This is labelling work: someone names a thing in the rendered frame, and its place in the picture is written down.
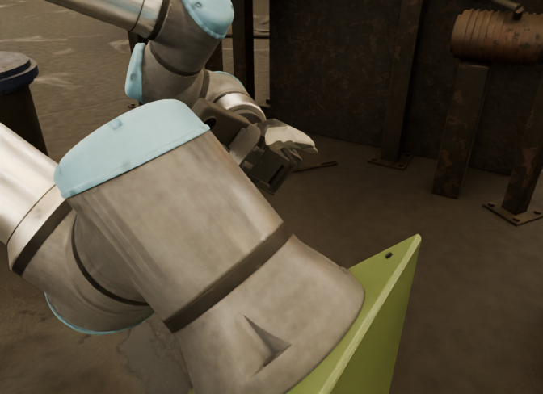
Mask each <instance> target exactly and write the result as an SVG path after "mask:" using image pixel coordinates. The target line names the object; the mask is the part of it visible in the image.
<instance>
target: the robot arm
mask: <svg viewBox="0 0 543 394"><path fill-rule="evenodd" d="M45 1H46V2H51V3H53V4H55V5H58V6H62V7H64V8H66V9H69V10H73V11H76V12H78V13H80V14H83V15H86V16H89V17H91V18H94V19H97V20H100V21H103V22H105V23H109V24H111V25H114V26H117V27H120V28H123V29H125V30H128V31H131V32H134V33H137V34H139V35H140V36H142V37H143V38H146V39H148V40H149V43H148V44H147V46H146V45H145V44H144V43H141V44H140V43H138V44H136V45H135V47H134V49H133V53H132V56H131V60H130V62H129V67H128V73H127V77H126V83H125V93H126V95H127V96H129V97H130V98H131V99H135V100H137V101H139V102H141V103H142V104H145V105H143V106H140V107H137V108H135V109H133V110H131V111H128V112H126V113H124V114H123V115H120V116H119V117H117V118H115V119H114V120H112V121H110V122H108V123H106V124H104V125H103V126H102V127H100V128H98V129H97V130H95V131H94V132H92V133H91V134H90V135H89V136H87V137H86V138H84V139H83V140H81V141H80V142H79V143H78V144H77V145H75V146H74V147H73V148H72V149H71V150H70V151H69V152H68V153H67V154H66V155H65V156H64V157H63V158H62V159H61V161H60V164H59V165H58V164H57V163H56V162H55V161H53V160H52V159H50V158H49V157H47V156H46V155H45V154H43V153H42V152H41V151H39V150H38V149H37V148H35V147H34V146H32V145H31V144H29V143H28V142H26V141H25V140H24V139H23V138H22V137H20V136H18V135H17V134H16V133H14V132H13V131H11V130H10V129H9V128H8V127H6V126H5V125H3V124H2V123H0V241H2V242H3V243H4V244H5V245H6V247H7V251H8V258H9V266H10V270H12V271H13V272H15V273H16V274H17V275H19V276H21V277H22V278H24V279H26V280H27V281H28V282H29V283H31V284H33V285H34V286H36V287H38V288H39V289H40V290H42V291H44V294H45V297H46V300H47V301H48V305H49V307H50V308H51V309H52V311H53V313H54V314H55V315H56V317H57V318H58V319H59V320H60V321H62V322H63V323H64V324H65V325H68V326H69V327H70V328H72V329H75V330H77V331H79V332H82V333H88V334H94V335H105V334H111V333H118V332H120V331H124V330H126V329H131V328H132V327H135V326H137V325H139V324H140V323H142V322H143V321H145V320H147V319H148V318H149V317H151V316H152V315H153V314H154V313H155V312H156V313H157V315H158V316H159V317H160V319H161V320H162V322H163V323H164V324H165V325H166V327H167V328H168V329H169V330H170V331H171V332H172V334H173V335H174V336H175V338H176V339H177V341H178V343H179V345H180V348H181V351H182V353H183V357H184V361H185V363H186V366H187V370H188V373H189V376H190V379H191V382H192V386H193V388H194V391H195V394H287V393H288V392H289V391H291V390H292V389H293V388H295V387H296V386H297V385H298V384H299V383H300V382H301V381H302V380H303V379H304V378H305V377H306V376H308V375H309V374H310V373H311V372H312V371H313V370H314V369H315V368H316V367H317V366H318V365H319V364H320V363H321V362H322V361H323V360H324V359H325V358H326V357H327V356H328V355H329V354H330V352H331V351H332V350H333V349H334V348H335V347H336V346H337V345H338V344H339V343H340V341H341V340H342V339H343V337H344V336H345V335H346V333H347V332H348V330H349V329H350V328H351V326H352V325H353V323H354V322H355V320H356V318H357V317H358V315H359V313H360V311H361V309H362V307H363V304H364V299H365V291H364V288H363V287H362V286H361V285H360V283H359V282H358V281H357V280H356V278H355V277H354V276H353V274H352V273H351V272H350V271H349V270H347V269H345V268H344V267H341V266H338V265H337V264H336V263H334V262H332V261H331V260H330V259H329V258H327V257H325V256H324V255H322V254H320V253H319V252H318V251H316V250H314V249H312V248H311V247H309V246H308V245H306V244H304V243H303V242H301V241H300V240H299V239H297V237H296V236H295V235H294V234H293V233H292V231H291V230H290V229H289V227H288V226H287V225H286V223H285V222H283V220H282V219H281V218H280V216H279V215H278V214H277V213H276V211H275V210H274V209H273V207H272V206H271V205H270V203H269V202H268V201H267V200H266V199H265V198H264V197H263V195H262V194H261V193H260V192H259V190H258V189H257V188H256V187H258V188H260V189H262V190H263V191H266V192H267V193H269V194H271V195H275V193H276V191H277V190H278V189H279V188H280V186H281V185H282V184H283V182H284V181H285V180H286V178H287V177H288V176H289V175H290V174H291V173H292V171H293V170H294V169H295V168H296V166H297V163H296V162H295V161H294V160H293V158H292V157H291V155H292V156H293V157H295V158H296V159H298V160H299V161H303V160H302V159H301V157H300V156H299V155H298V153H297V152H296V151H295V149H299V150H302V151H305V152H307V153H317V152H318V150H317V149H316V148H315V147H314V145H315V143H314V142H313V141H312V140H311V139H310V137H308V136H307V135H306V134H304V133H303V132H301V131H299V130H297V129H295V128H293V127H291V126H288V125H287V124H285V123H283V122H280V121H279V120H277V119H268V120H266V117H265V115H264V113H263V111H262V110H261V109H260V107H259V106H258V104H257V103H256V102H255V101H254V100H253V99H252V97H251V96H249V94H248V93H247V92H246V90H245V88H244V86H243V84H242V83H241V82H240V81H239V80H238V79H237V78H236V77H234V76H233V75H231V74H229V73H226V72H221V71H216V72H212V71H209V70H207V69H203V67H204V65H205V64H206V62H207V61H208V59H209V58H210V57H211V55H212V54H213V52H214V50H215V48H216V47H217V45H218V44H219V43H220V41H221V39H223V38H225V36H226V34H227V30H228V29H229V26H230V24H231V23H232V22H233V19H234V9H233V5H232V2H231V1H230V0H45ZM290 149H291V150H292V151H291V150H290ZM226 150H227V151H229V153H228V152H227V151H226ZM289 153H290V154H289ZM250 179H252V180H254V181H255V182H254V184H255V185H254V184H253V182H252V181H251V180H250Z"/></svg>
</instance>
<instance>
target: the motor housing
mask: <svg viewBox="0 0 543 394"><path fill-rule="evenodd" d="M513 13H514V12H513V11H512V12H511V13H507V11H504V12H501V11H500V10H498V11H497V12H495V11H494V10H491V11H487V10H484V11H481V9H477V10H474V9H471V10H464V12H463V14H462V15H458V16H457V20H456V22H455V25H454V28H453V32H452V39H451V44H450V52H453V57H455V58H459V60H461V62H460V63H459V64H458V67H457V74H456V78H455V82H454V86H453V90H452V97H451V101H450V105H449V109H448V116H447V120H446V124H445V128H444V135H443V139H442V143H441V147H440V154H439V158H438V162H437V166H436V173H435V177H434V181H433V185H432V189H431V193H432V194H435V195H441V196H444V197H448V198H451V199H458V197H459V194H460V193H461V189H462V187H463V184H464V181H465V175H466V171H467V168H468V164H469V159H470V155H471V152H472V148H473V146H474V140H475V136H476V133H477V130H478V124H479V120H480V117H481V113H482V108H483V104H484V101H485V97H486V92H487V88H488V85H489V81H490V76H491V72H492V69H493V66H494V63H495V62H498V65H500V64H501V63H504V64H505V65H507V64H511V65H512V66H514V65H518V66H519V67H521V66H522V65H525V67H526V68H528V66H533V67H535V64H536V62H542V59H543V14H542V13H541V14H540V15H536V13H533V14H532V15H529V14H528V12H526V13H525V14H523V15H522V18H521V19H517V20H514V19H513Z"/></svg>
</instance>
